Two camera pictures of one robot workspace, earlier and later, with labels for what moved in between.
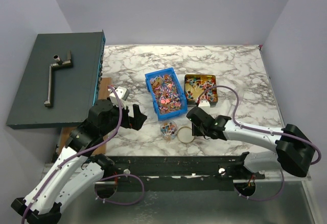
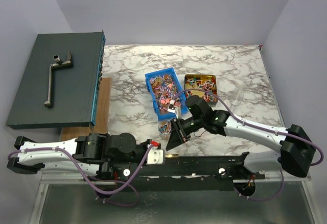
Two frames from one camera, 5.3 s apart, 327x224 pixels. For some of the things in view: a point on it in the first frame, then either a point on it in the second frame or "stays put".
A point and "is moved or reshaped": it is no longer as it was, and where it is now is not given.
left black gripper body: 113,125 -> 140,149
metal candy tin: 195,84 stays put
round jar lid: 184,134 is moved or reshaped
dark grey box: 75,88 stays put
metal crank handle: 58,64 stays put
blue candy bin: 165,93 stays put
